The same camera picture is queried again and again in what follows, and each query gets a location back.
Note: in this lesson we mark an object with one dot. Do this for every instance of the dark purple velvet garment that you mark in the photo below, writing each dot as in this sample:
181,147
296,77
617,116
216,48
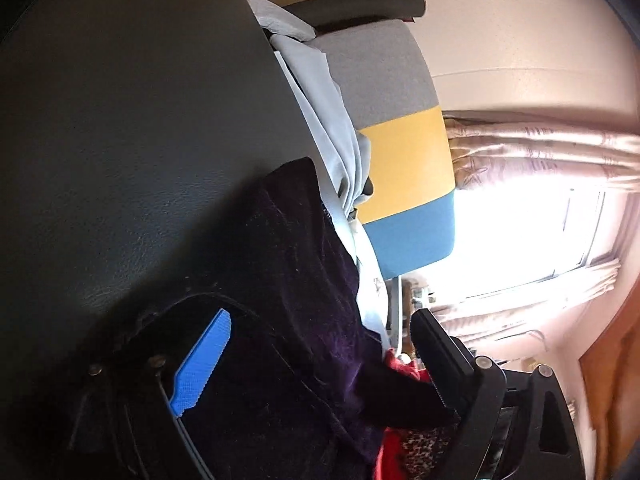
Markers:
300,260

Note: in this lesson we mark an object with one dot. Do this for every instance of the red cloth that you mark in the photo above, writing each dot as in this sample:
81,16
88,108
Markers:
387,455

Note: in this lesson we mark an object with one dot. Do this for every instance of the pink patterned curtain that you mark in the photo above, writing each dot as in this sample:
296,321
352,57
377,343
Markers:
550,300
550,150

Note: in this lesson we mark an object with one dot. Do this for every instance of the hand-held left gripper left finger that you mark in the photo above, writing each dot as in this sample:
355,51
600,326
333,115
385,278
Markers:
202,360

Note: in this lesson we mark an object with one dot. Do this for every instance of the large bright window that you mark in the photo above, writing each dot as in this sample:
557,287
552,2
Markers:
515,240

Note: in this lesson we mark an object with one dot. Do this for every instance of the leopard patterned cloth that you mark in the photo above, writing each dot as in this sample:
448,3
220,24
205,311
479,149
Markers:
425,452

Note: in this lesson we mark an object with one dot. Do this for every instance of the grey yellow blue armchair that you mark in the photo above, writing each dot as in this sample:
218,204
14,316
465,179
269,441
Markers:
400,160

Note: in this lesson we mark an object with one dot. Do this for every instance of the black rolled mat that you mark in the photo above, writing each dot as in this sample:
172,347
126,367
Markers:
360,5

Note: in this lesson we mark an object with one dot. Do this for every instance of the grey garment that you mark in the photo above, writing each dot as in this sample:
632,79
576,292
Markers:
325,125

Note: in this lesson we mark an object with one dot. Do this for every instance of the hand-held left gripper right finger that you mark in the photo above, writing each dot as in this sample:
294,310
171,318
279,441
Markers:
435,355

